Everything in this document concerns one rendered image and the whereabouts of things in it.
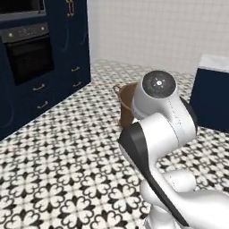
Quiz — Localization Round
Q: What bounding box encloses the built-in microwave oven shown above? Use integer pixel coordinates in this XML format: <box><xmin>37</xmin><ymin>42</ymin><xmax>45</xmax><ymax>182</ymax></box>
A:
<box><xmin>0</xmin><ymin>0</ymin><xmax>47</xmax><ymax>22</ymax></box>

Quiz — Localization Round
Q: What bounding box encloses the black built-in oven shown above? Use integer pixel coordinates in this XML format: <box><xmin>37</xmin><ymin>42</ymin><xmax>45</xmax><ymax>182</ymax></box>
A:
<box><xmin>0</xmin><ymin>21</ymin><xmax>55</xmax><ymax>88</ymax></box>

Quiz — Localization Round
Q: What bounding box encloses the navy blue dining counter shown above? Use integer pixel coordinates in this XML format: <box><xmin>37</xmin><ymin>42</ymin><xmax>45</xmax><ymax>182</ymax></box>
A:
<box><xmin>189</xmin><ymin>54</ymin><xmax>229</xmax><ymax>134</ymax></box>

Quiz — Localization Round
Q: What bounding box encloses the navy blue cabinet run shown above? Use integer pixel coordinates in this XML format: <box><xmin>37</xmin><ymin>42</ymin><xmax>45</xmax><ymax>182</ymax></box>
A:
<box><xmin>0</xmin><ymin>0</ymin><xmax>92</xmax><ymax>141</ymax></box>

